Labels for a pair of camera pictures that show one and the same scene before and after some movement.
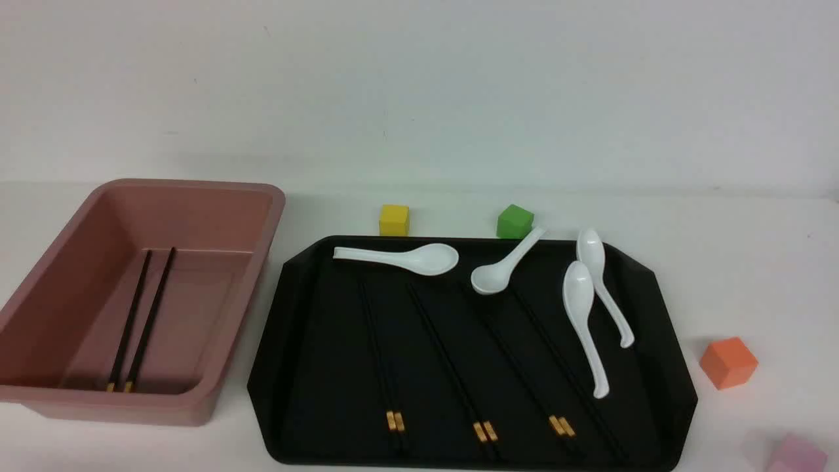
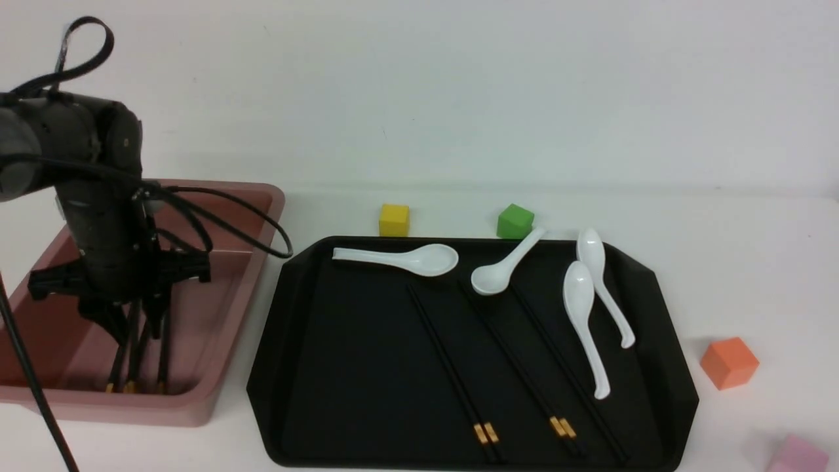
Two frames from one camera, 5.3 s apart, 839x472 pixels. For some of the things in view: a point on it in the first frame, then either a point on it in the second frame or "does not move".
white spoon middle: [493, 279] does not move
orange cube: [728, 362] does not move
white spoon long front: [578, 292] does not move
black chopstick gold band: [396, 417] -> [164, 365]
